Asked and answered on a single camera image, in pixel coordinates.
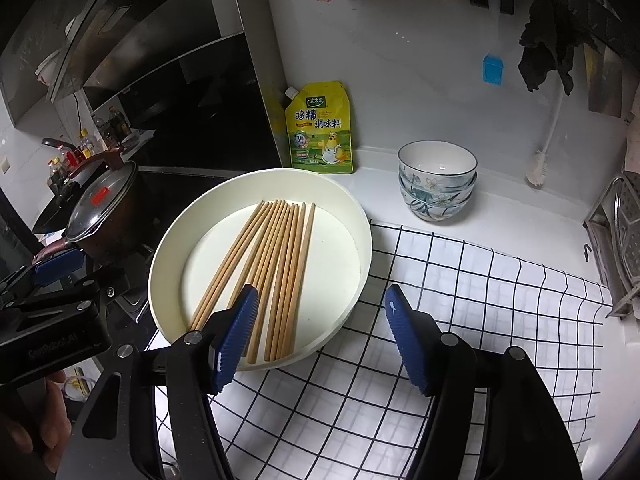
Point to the pan with glass lid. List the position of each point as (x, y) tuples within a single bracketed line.
[(108, 221)]

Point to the top floral ceramic bowl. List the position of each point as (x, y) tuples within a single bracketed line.
[(436, 164)]

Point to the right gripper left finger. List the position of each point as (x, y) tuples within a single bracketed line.
[(230, 334)]

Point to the white dish brush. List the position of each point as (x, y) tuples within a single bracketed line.
[(535, 173)]

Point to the left human hand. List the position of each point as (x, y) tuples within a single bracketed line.
[(34, 438)]

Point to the white black grid cloth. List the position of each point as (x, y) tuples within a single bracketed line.
[(349, 410)]

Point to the large white round basin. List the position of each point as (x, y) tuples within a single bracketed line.
[(196, 242)]

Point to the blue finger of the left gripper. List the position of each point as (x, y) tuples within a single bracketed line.
[(58, 266)]

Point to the bottom floral ceramic bowl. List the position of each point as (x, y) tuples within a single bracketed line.
[(431, 211)]

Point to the stainless range hood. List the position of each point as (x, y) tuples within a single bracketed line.
[(63, 46)]

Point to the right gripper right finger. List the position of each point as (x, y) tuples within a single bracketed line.
[(433, 360)]

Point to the condiment bottles group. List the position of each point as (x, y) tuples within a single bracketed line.
[(91, 153)]

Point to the perforated steel steamer plate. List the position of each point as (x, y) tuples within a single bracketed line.
[(626, 226)]

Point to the floral ceramic bowl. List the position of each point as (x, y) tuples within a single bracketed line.
[(431, 211), (436, 164), (433, 195)]

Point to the yellow chicken seasoning pouch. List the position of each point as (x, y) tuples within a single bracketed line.
[(318, 127)]

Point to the dark hanging cloth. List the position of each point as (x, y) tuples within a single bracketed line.
[(549, 40)]

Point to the metal dish rack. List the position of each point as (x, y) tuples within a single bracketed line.
[(599, 225)]

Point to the middle floral ceramic bowl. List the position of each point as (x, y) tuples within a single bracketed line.
[(433, 195)]

